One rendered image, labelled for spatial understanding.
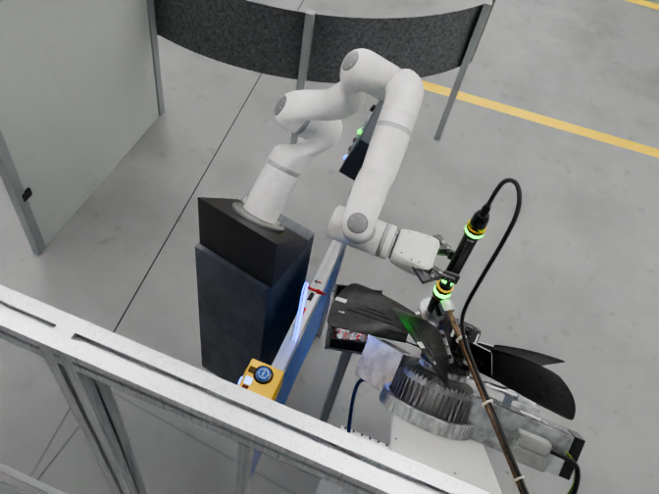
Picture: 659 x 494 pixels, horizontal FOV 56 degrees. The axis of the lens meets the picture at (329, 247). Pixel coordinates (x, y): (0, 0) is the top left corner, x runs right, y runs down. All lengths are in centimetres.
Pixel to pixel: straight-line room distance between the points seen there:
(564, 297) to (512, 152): 110
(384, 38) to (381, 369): 193
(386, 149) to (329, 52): 185
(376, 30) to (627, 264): 196
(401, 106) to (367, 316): 59
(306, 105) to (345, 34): 137
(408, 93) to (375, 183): 25
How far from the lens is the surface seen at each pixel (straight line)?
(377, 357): 188
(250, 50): 335
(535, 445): 176
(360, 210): 138
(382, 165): 148
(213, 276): 221
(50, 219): 334
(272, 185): 199
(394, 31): 331
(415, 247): 146
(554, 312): 352
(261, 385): 173
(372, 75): 166
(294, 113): 193
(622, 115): 496
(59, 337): 71
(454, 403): 169
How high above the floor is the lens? 265
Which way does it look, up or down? 53 degrees down
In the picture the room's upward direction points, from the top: 13 degrees clockwise
